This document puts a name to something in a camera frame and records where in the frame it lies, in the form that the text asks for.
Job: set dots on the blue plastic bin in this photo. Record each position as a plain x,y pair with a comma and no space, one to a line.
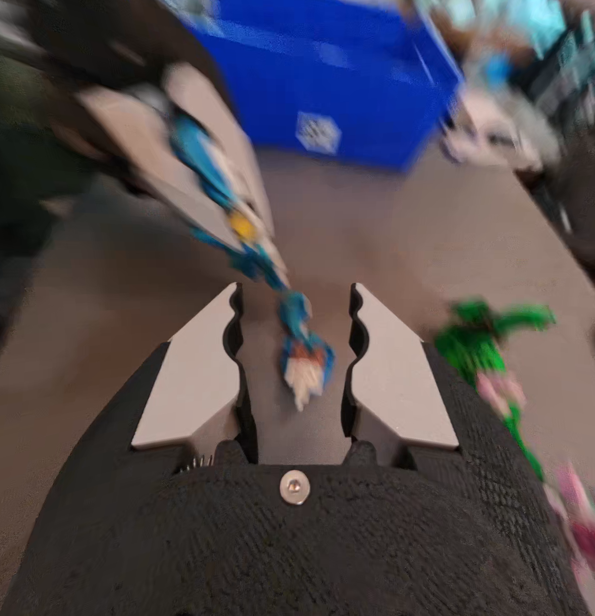
326,72

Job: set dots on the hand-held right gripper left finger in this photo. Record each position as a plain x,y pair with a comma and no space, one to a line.
191,380

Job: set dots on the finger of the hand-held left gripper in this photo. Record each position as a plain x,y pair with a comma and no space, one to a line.
143,144
215,120

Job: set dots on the blue orange lego piece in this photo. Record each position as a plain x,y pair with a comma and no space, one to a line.
304,365

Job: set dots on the blue white lego wing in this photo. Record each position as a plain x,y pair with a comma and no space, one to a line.
208,168

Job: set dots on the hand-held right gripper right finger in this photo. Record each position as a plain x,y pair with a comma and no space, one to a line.
398,385

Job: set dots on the green lego plant base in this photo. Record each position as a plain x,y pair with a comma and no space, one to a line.
470,346

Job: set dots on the black flat case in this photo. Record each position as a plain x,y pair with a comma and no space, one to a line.
576,207

